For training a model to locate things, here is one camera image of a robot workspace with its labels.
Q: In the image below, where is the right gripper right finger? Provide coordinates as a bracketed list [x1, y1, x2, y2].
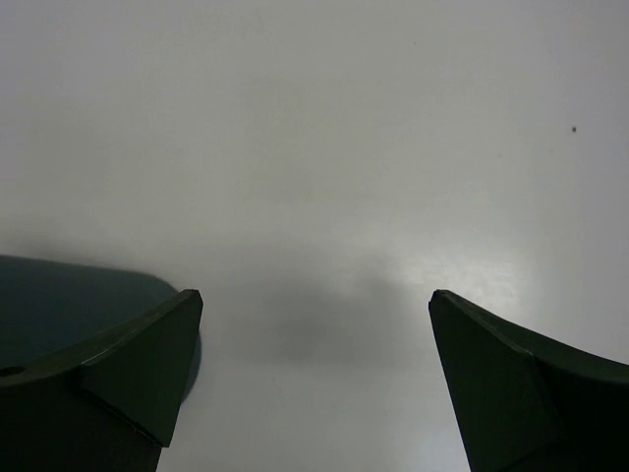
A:
[429, 290, 628, 471]

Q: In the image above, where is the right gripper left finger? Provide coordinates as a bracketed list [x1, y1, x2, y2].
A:
[1, 289, 202, 471]

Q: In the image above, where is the dark grey plastic bin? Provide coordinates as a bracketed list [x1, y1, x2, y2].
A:
[0, 254, 203, 404]

